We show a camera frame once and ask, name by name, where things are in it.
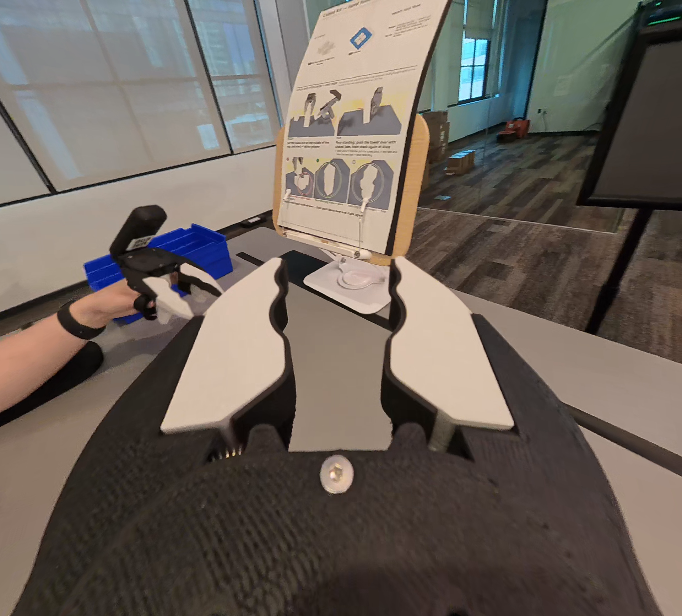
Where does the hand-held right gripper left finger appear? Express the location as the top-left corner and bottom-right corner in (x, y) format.
(160, 256), (297, 449)

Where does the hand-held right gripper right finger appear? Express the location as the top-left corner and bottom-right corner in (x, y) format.
(381, 256), (516, 453)

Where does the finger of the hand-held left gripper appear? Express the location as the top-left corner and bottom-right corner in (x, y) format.
(177, 261), (224, 303)
(142, 275), (195, 325)

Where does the blue plastic bin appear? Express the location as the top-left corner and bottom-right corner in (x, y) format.
(83, 223), (234, 326)

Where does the person's left forearm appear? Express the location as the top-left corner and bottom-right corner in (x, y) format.
(0, 318), (81, 411)

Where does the person's left hand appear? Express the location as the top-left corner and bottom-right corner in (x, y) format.
(80, 283), (161, 327)

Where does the black wristband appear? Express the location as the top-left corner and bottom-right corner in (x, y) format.
(57, 299), (105, 341)

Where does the black wrist rest pad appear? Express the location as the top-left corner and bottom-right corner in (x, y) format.
(0, 341), (104, 427)

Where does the stack of cardboard boxes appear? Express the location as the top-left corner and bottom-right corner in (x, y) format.
(421, 110), (451, 164)

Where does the printed instruction sheet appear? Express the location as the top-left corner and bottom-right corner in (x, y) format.
(277, 0), (469, 257)

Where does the window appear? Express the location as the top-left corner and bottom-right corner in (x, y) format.
(458, 0), (499, 105)

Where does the black cable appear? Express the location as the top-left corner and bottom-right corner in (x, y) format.
(567, 405), (682, 473)

